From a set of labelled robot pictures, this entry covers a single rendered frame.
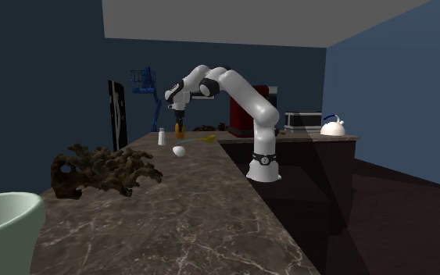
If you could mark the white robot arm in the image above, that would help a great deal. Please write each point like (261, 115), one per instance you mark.
(259, 110)

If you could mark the brown driftwood piece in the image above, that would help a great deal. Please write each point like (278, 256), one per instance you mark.
(101, 169)

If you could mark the orange bottle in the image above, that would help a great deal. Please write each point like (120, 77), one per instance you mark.
(180, 131)

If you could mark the white egg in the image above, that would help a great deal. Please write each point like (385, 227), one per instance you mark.
(179, 151)

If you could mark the white salt shaker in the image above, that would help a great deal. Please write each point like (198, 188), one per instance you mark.
(161, 137)

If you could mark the pale green bowl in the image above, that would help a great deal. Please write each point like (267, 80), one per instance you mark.
(2, 228)

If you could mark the black wall poster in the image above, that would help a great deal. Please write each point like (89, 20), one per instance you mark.
(117, 114)

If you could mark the red coffee machine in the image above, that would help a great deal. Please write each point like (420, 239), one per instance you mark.
(242, 122)

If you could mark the dark robot stand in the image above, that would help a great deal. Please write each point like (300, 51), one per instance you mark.
(299, 213)

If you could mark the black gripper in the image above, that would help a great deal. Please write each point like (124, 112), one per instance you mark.
(179, 115)

